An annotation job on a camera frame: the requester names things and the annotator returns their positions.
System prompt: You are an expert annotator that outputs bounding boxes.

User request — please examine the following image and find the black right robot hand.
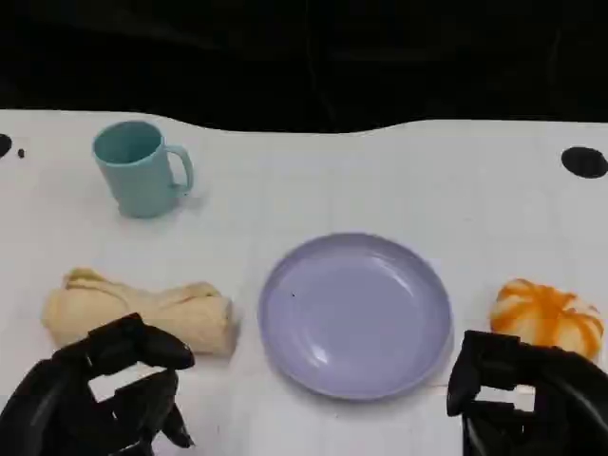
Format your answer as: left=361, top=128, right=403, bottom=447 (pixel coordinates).
left=446, top=330, right=608, bottom=456

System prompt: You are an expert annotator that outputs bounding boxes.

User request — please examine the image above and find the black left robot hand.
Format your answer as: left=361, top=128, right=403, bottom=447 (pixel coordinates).
left=0, top=312, right=197, bottom=456

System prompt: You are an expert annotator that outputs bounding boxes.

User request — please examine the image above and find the orange and white bread roll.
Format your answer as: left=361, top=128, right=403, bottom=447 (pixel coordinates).
left=489, top=277, right=606, bottom=367

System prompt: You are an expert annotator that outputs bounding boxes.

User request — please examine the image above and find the lilac plate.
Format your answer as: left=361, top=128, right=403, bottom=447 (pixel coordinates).
left=257, top=232, right=453, bottom=401

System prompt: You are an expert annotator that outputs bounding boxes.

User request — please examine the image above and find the pale green mug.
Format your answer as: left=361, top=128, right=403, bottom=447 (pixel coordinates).
left=91, top=120, right=195, bottom=219

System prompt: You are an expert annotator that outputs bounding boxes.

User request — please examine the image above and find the beige towel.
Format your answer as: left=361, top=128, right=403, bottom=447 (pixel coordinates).
left=40, top=267, right=238, bottom=358

